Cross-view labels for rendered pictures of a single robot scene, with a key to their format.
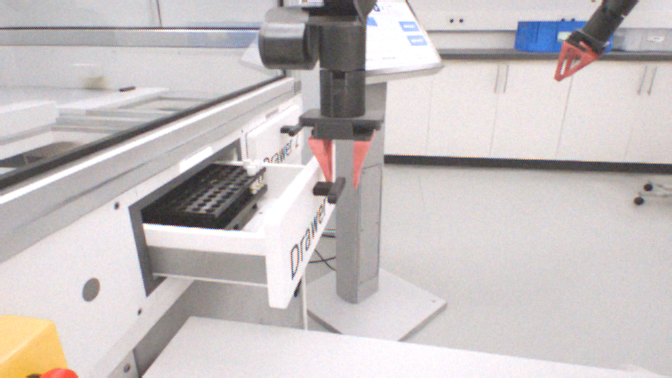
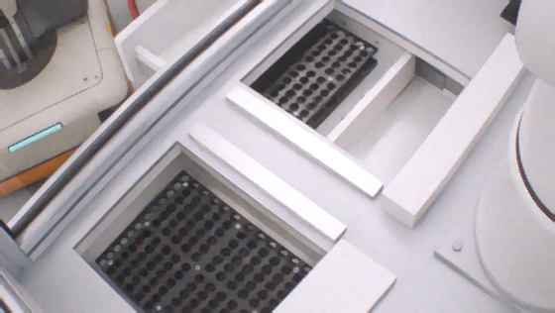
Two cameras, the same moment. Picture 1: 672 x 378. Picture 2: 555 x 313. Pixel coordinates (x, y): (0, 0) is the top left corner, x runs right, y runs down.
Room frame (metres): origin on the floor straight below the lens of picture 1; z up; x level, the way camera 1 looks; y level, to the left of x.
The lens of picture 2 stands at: (1.07, 0.63, 1.67)
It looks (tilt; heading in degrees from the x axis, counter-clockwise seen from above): 58 degrees down; 220
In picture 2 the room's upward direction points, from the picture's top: 10 degrees counter-clockwise
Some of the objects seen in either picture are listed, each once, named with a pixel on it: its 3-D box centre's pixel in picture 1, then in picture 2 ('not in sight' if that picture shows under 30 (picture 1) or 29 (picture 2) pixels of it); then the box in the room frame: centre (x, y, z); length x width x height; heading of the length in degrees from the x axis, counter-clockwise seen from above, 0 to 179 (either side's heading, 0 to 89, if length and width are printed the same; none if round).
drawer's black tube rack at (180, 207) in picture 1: (171, 202); (280, 61); (0.55, 0.24, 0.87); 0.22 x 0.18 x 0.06; 80
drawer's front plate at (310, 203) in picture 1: (308, 209); not in sight; (0.51, 0.04, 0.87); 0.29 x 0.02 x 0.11; 170
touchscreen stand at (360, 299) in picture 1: (369, 193); not in sight; (1.48, -0.12, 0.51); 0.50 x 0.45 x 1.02; 44
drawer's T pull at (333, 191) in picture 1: (327, 189); not in sight; (0.51, 0.01, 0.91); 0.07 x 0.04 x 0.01; 170
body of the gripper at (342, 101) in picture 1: (342, 99); not in sight; (0.53, 0.00, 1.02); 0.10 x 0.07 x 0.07; 80
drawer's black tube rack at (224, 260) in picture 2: not in sight; (202, 276); (0.89, 0.32, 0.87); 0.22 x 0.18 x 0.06; 80
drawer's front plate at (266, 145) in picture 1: (278, 144); not in sight; (0.85, 0.13, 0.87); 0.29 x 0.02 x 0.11; 170
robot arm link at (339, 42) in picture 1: (337, 47); not in sight; (0.54, 0.00, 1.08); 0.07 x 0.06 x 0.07; 73
